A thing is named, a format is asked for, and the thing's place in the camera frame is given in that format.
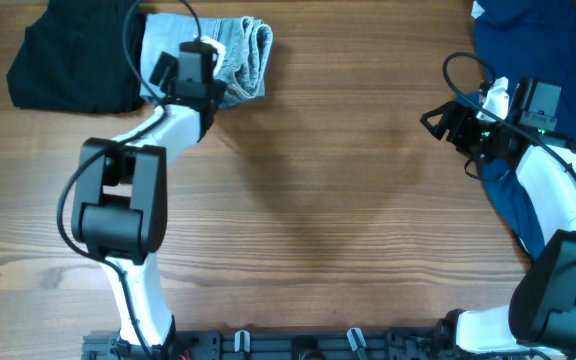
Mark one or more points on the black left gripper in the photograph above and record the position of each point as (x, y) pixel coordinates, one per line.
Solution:
(166, 82)

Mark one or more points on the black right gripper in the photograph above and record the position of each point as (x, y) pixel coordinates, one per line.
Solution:
(461, 129)

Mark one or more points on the light blue denim shorts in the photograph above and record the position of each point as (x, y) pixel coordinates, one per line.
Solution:
(247, 43)

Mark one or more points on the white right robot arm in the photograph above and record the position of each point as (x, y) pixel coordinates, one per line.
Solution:
(541, 315)

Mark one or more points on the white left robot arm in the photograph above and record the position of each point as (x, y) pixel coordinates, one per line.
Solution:
(120, 203)

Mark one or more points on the dark green folded garment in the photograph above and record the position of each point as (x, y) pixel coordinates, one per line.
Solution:
(76, 58)

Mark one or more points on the blue shirt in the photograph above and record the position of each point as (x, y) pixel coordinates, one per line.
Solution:
(531, 47)

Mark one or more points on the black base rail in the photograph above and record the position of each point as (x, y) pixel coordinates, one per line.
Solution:
(355, 343)

